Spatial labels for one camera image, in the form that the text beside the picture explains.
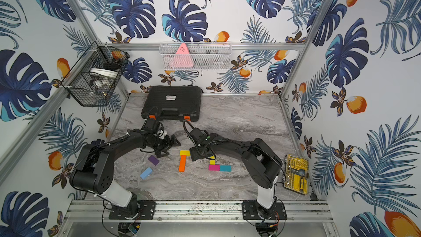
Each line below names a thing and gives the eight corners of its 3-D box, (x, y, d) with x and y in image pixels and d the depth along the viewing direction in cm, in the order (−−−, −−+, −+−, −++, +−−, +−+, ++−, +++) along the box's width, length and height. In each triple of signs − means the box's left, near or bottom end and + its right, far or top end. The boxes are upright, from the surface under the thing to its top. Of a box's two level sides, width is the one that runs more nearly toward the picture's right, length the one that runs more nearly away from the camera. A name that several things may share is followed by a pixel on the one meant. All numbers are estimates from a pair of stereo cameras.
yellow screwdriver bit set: (283, 188, 83) (286, 185, 79) (285, 156, 94) (288, 152, 90) (305, 195, 81) (309, 193, 77) (305, 162, 91) (309, 159, 88)
